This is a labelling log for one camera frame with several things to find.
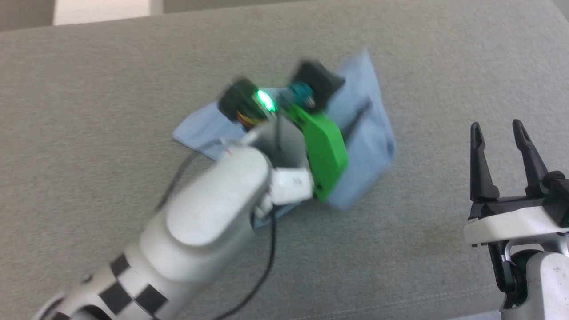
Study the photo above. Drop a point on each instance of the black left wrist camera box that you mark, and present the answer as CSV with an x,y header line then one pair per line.
x,y
318,80

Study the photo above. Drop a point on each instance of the light blue polo shirt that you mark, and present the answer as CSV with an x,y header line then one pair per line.
x,y
373,151

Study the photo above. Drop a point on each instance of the white block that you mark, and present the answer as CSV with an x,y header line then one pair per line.
x,y
102,10

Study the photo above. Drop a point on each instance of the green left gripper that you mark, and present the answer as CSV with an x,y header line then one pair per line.
x,y
326,151

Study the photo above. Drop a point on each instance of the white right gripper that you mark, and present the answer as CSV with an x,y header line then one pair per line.
x,y
511,222

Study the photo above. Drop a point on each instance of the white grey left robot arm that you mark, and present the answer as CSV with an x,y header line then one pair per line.
x,y
213,209

